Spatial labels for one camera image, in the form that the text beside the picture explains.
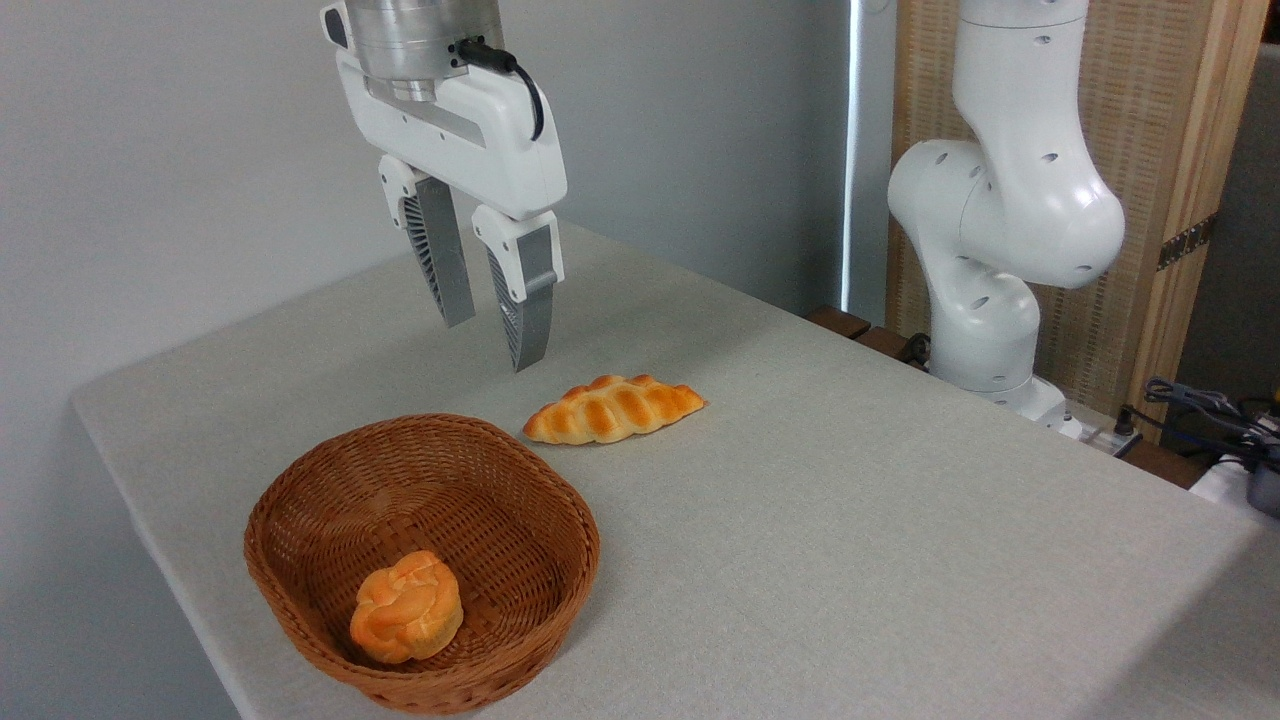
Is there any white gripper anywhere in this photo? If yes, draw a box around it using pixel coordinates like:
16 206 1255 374
320 0 569 373

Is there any metal screen hinge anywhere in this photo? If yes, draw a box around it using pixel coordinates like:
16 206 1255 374
1157 212 1220 272

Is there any black cable bundle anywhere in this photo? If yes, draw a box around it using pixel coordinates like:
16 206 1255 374
1115 377 1280 473

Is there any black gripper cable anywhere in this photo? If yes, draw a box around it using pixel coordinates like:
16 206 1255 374
450 38 547 143

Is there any brown wicker basket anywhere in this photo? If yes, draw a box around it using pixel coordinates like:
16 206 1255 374
243 413 602 715

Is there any round orange bread roll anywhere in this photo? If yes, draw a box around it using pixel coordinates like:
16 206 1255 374
349 549 465 666

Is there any braided golden bread loaf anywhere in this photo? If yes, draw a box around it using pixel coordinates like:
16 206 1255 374
522 374 707 447

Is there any wooden rattan folding screen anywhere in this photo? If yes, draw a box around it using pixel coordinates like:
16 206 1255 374
886 0 1272 441

